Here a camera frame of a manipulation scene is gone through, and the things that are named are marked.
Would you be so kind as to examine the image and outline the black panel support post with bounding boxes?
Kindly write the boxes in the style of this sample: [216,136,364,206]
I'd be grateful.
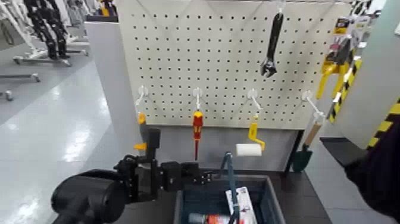
[283,129,305,173]

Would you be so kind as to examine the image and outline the grey display panel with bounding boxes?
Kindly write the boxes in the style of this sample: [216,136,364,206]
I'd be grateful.
[84,20,307,173]

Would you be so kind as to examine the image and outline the grey and teal plastic crate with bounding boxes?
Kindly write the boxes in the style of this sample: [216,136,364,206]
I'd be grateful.
[173,174,287,224]

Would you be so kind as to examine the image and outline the teal crate carry handle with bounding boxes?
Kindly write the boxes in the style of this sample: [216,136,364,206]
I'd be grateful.
[218,151,242,224]

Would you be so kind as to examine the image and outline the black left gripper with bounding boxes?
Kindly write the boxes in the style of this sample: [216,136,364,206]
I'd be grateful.
[160,160,214,192]

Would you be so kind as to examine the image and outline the orange clamp tool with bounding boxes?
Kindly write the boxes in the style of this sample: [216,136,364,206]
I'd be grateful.
[133,111,148,151]

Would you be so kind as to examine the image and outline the red yellow screwdriver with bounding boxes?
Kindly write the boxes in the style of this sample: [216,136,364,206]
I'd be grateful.
[192,110,205,161]

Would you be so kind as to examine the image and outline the black flat base plate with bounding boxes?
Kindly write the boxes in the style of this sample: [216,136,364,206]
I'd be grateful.
[320,136,368,167]

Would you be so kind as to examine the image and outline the yellow handled pliers in package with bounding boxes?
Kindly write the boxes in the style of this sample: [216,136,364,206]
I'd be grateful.
[315,15,371,101]

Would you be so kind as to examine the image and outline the beige perforated pegboard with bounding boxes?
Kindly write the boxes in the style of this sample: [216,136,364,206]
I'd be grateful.
[115,0,355,131]

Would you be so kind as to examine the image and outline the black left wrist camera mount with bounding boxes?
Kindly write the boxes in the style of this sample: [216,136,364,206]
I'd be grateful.
[146,127,163,163]

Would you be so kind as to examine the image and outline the green trowel wooden handle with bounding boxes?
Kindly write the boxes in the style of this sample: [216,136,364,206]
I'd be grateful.
[292,121,323,173]

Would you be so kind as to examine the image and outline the white paint roller yellow handle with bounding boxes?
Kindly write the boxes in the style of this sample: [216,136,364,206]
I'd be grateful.
[235,115,267,157]

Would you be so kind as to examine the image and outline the black adjustable wrench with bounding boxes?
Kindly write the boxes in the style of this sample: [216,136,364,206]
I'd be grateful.
[260,11,285,79]

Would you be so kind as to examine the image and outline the yellow black hazard tape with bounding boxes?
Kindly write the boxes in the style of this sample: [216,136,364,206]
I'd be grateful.
[327,57,364,124]
[367,97,400,150]

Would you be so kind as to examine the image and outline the black humanoid robot on stand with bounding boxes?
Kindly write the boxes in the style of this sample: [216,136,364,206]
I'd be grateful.
[12,0,90,67]

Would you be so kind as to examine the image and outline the red glue tube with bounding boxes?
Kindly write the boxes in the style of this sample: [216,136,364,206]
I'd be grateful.
[187,212,233,224]

